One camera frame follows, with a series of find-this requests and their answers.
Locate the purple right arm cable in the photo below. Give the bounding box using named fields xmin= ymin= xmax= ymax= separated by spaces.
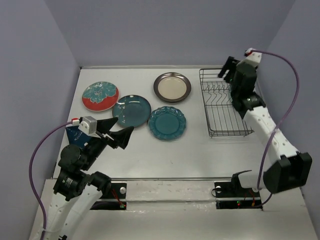
xmin=252 ymin=49 xmax=300 ymax=206

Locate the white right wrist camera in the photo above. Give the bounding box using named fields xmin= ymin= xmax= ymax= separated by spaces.
xmin=244 ymin=48 xmax=262 ymax=68

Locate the teal scalloped embossed plate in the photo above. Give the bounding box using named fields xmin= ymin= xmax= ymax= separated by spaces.
xmin=147 ymin=106 xmax=187 ymax=141

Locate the red teal floral plate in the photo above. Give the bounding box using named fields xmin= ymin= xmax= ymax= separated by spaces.
xmin=81 ymin=81 xmax=120 ymax=112

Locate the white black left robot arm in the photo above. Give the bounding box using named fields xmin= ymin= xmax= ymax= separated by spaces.
xmin=34 ymin=116 xmax=134 ymax=240

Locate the brown rimmed cream plate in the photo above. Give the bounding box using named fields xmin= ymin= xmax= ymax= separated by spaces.
xmin=153 ymin=72 xmax=192 ymax=103

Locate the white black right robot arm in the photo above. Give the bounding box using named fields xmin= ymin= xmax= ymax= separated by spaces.
xmin=218 ymin=48 xmax=313 ymax=196

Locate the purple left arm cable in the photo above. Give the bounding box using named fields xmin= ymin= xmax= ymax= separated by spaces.
xmin=29 ymin=117 xmax=80 ymax=240

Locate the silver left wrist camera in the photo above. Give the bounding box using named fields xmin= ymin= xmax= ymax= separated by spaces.
xmin=78 ymin=116 xmax=98 ymax=136

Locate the dark blue square plate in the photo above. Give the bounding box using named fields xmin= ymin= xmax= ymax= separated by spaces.
xmin=65 ymin=126 xmax=92 ymax=148

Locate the dark blue round plate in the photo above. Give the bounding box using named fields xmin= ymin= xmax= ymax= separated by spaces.
xmin=112 ymin=95 xmax=152 ymax=128

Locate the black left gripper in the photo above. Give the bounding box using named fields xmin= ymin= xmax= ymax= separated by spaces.
xmin=82 ymin=116 xmax=135 ymax=169

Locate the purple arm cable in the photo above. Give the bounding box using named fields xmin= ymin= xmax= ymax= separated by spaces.
xmin=252 ymin=49 xmax=300 ymax=206
xmin=29 ymin=117 xmax=80 ymax=240

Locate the black wire dish rack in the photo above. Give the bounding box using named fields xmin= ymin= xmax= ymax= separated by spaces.
xmin=199 ymin=68 xmax=254 ymax=138

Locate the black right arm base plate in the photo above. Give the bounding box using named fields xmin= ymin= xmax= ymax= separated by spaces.
xmin=211 ymin=181 xmax=262 ymax=210

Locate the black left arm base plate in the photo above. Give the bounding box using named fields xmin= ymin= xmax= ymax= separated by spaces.
xmin=91 ymin=181 xmax=127 ymax=211

